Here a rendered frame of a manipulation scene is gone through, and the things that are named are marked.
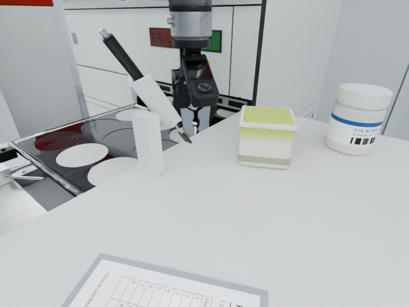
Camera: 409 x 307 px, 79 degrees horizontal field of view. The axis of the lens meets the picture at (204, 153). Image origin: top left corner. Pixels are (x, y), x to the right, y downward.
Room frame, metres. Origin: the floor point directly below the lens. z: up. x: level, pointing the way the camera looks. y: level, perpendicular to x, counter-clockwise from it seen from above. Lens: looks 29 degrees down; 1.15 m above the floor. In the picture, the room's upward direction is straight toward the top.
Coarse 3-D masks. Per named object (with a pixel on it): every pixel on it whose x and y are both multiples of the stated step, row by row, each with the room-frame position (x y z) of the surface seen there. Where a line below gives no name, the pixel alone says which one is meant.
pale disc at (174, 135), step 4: (180, 128) 0.59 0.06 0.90; (196, 128) 0.59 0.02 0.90; (172, 132) 0.56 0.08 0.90; (176, 132) 0.56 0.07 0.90; (196, 132) 0.56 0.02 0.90; (172, 136) 0.53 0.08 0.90; (176, 136) 0.53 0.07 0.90; (180, 136) 0.53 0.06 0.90; (176, 140) 0.51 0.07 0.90; (180, 140) 0.51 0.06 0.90
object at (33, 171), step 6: (30, 168) 0.47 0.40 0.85; (36, 168) 0.47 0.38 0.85; (18, 174) 0.45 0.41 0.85; (24, 174) 0.45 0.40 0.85; (30, 174) 0.46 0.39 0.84; (36, 174) 0.47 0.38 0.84; (42, 174) 0.48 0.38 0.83; (18, 180) 0.44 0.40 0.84; (24, 180) 0.45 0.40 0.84; (30, 180) 0.46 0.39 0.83; (36, 180) 0.46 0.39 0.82; (24, 186) 0.44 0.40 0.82
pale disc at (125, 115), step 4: (120, 112) 0.71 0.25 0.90; (124, 112) 0.71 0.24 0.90; (128, 112) 0.71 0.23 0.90; (132, 112) 0.71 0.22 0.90; (116, 116) 0.67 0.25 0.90; (120, 116) 0.67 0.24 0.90; (124, 116) 0.67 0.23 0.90; (128, 116) 0.67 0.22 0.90; (124, 120) 0.64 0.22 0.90; (128, 120) 0.64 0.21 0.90
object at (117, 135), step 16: (64, 128) 0.59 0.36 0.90; (80, 128) 0.59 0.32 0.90; (96, 128) 0.59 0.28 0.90; (112, 128) 0.59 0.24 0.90; (128, 128) 0.59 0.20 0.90; (176, 128) 0.59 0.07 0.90; (32, 144) 0.49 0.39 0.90; (48, 144) 0.50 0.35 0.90; (64, 144) 0.50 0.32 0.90; (112, 144) 0.50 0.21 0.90; (128, 144) 0.50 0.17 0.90; (48, 160) 0.43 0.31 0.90; (64, 176) 0.37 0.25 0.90; (80, 176) 0.37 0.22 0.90
